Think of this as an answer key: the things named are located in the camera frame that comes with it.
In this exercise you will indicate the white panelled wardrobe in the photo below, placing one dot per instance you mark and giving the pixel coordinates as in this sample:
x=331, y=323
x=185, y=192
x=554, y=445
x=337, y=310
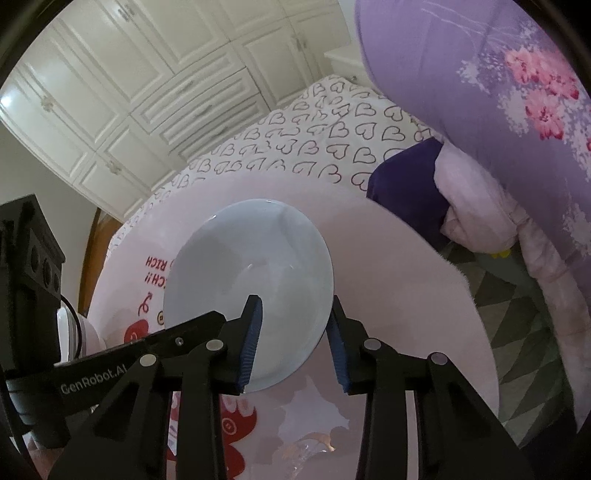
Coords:
x=138, y=69

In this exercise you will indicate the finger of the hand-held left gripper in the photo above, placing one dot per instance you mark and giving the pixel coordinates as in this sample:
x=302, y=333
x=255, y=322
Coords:
x=194, y=330

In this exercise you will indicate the white nightstand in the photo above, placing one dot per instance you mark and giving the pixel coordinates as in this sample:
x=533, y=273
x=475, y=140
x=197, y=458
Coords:
x=346, y=62

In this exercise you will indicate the pale pink quilt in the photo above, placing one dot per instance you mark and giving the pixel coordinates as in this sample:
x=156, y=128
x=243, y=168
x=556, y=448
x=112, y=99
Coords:
x=475, y=198

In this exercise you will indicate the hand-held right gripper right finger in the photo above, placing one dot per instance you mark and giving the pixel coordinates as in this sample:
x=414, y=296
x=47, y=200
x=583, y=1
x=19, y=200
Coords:
x=337, y=355

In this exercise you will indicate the green triangle pattern blanket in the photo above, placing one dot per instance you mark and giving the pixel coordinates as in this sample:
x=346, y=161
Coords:
x=508, y=300

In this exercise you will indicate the purple floral blanket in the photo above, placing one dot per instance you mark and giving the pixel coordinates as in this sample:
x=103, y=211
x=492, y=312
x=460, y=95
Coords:
x=461, y=69

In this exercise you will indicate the small yellow object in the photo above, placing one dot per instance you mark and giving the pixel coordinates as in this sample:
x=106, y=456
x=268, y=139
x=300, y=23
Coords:
x=501, y=253

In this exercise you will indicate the dark purple cloth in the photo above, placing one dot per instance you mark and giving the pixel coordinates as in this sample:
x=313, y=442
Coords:
x=406, y=184

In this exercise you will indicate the white heart print bedsheet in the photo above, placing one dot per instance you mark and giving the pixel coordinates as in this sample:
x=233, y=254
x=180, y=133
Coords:
x=300, y=124

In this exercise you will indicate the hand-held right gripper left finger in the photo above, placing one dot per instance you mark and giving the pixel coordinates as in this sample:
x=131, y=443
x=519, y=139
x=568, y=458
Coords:
x=249, y=346

